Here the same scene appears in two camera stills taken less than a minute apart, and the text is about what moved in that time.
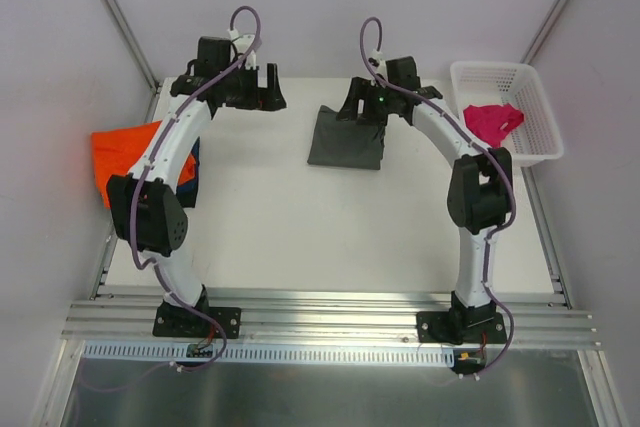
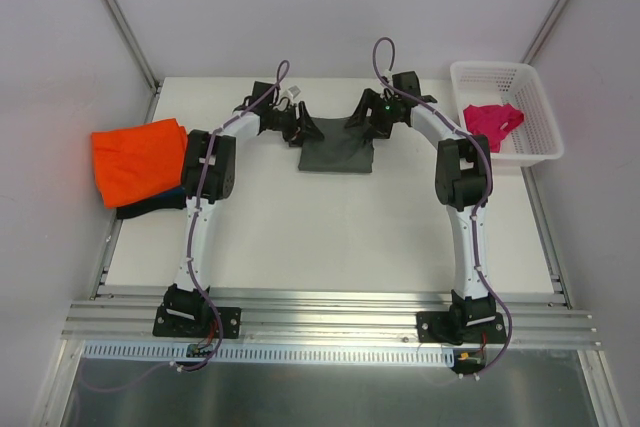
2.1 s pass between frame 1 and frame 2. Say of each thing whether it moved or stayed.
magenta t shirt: stayed
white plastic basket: stayed
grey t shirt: moved
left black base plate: stayed
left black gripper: moved
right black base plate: stayed
